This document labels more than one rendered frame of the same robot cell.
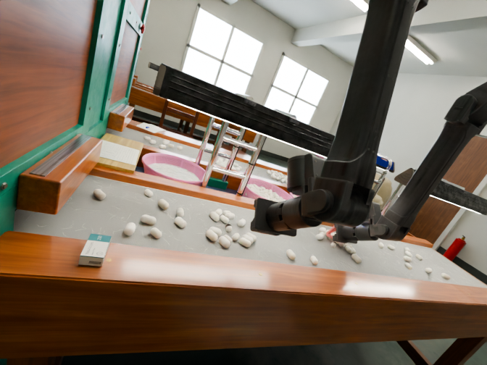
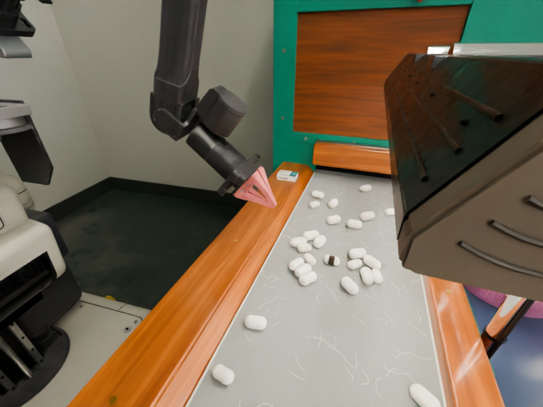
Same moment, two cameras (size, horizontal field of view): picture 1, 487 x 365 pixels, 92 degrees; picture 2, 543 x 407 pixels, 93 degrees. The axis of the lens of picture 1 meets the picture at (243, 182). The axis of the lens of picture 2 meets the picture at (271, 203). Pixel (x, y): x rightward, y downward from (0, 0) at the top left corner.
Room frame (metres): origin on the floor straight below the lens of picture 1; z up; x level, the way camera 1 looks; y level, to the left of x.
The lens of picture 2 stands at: (0.82, -0.38, 1.11)
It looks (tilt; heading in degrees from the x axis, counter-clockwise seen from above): 30 degrees down; 134
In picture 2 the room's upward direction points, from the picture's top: straight up
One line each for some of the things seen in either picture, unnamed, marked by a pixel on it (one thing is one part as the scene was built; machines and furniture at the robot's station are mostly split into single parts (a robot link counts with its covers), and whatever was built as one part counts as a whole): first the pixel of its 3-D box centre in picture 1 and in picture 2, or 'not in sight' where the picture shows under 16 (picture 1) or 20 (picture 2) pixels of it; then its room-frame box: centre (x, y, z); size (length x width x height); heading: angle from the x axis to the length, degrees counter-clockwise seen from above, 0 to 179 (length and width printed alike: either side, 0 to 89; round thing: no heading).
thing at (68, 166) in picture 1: (69, 165); (361, 157); (0.48, 0.38, 0.83); 0.30 x 0.06 x 0.07; 24
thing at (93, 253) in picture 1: (96, 249); (287, 175); (0.33, 0.20, 0.77); 0.06 x 0.04 x 0.02; 24
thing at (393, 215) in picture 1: (427, 177); not in sight; (0.69, -0.47, 1.10); 0.11 x 0.06 x 0.43; 118
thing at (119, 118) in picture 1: (122, 116); not in sight; (1.10, 0.66, 0.83); 0.30 x 0.06 x 0.07; 24
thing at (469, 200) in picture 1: (448, 192); not in sight; (1.11, -0.88, 1.08); 0.62 x 0.08 x 0.07; 114
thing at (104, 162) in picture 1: (118, 150); not in sight; (0.81, 0.48, 0.77); 0.33 x 0.15 x 0.01; 24
